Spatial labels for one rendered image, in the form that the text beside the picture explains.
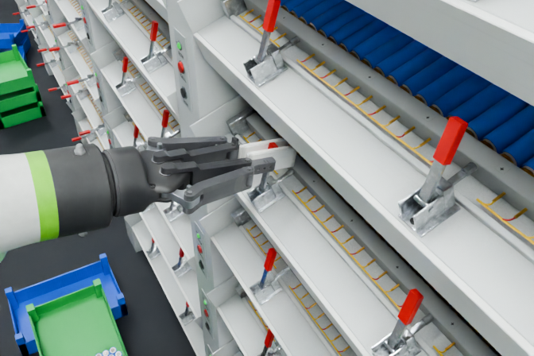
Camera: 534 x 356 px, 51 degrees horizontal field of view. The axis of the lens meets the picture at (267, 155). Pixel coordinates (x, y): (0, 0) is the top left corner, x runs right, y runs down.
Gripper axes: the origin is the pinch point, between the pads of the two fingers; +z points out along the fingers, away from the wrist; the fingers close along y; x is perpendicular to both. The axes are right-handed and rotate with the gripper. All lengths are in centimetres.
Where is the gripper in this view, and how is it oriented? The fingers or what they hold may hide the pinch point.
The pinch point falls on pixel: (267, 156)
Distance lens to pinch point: 70.3
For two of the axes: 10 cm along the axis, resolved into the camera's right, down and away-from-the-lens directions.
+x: 1.4, -8.4, -5.2
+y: 4.8, 5.2, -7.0
